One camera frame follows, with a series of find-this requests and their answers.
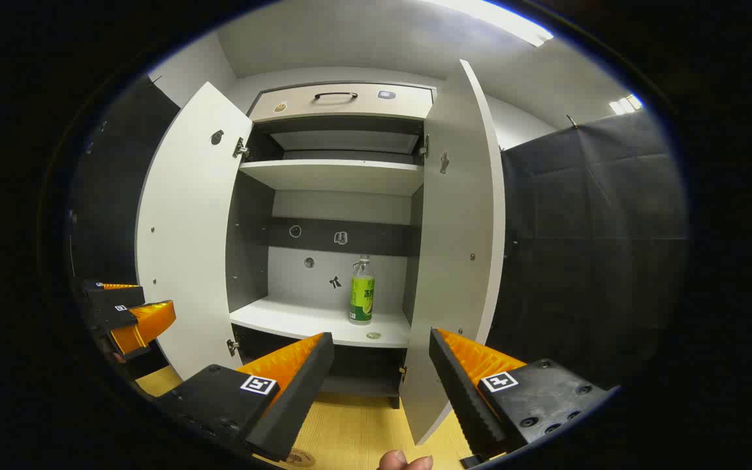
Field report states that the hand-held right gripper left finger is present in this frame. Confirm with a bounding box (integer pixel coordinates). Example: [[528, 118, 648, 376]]
[[154, 332, 336, 462]]

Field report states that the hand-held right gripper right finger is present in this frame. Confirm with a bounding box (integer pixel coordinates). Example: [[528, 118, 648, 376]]
[[428, 328, 618, 462]]

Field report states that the white cabinet door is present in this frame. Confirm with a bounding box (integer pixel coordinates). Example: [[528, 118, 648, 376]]
[[134, 82, 254, 381], [399, 59, 506, 446]]

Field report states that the green label plastic bottle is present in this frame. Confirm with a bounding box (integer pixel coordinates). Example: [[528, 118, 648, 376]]
[[349, 256, 376, 326]]

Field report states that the white cabinet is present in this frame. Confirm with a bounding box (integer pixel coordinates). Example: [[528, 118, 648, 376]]
[[225, 80, 440, 411]]

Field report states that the white cabinet shelf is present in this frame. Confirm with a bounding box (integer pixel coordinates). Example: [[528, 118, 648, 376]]
[[239, 160, 424, 196]]

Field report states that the beige cabinet drawer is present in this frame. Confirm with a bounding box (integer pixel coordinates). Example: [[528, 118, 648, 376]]
[[249, 83, 435, 123]]

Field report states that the black backdrop cloth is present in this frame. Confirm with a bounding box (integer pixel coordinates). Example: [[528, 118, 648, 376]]
[[486, 110, 691, 392]]

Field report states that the small ceiling light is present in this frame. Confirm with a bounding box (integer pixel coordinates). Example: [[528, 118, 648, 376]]
[[608, 94, 644, 116]]

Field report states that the long ceiling light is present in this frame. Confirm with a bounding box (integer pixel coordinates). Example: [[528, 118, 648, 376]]
[[438, 0, 554, 48]]

